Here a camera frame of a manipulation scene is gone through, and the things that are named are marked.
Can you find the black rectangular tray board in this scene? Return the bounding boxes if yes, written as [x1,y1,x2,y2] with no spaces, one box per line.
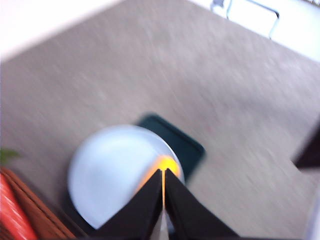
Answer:
[62,112,207,237]

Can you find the brown wicker basket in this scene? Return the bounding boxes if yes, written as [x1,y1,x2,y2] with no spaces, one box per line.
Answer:
[0,166,78,240]

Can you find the yellow toy corn cob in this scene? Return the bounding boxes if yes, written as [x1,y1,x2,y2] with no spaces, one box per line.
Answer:
[147,154,181,211]

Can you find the orange toy carrot green leaves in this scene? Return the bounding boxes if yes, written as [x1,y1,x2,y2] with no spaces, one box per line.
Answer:
[0,147,38,240]

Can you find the metal chair frame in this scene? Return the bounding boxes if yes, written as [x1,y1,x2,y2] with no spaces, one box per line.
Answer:
[209,0,281,40]

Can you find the blue round plate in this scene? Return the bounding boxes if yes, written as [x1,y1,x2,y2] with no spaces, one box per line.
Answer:
[66,124,186,231]

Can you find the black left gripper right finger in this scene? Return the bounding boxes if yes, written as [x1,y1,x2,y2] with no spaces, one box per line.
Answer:
[165,168,241,240]

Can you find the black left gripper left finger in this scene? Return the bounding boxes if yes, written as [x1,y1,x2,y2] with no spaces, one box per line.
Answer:
[84,168,165,240]

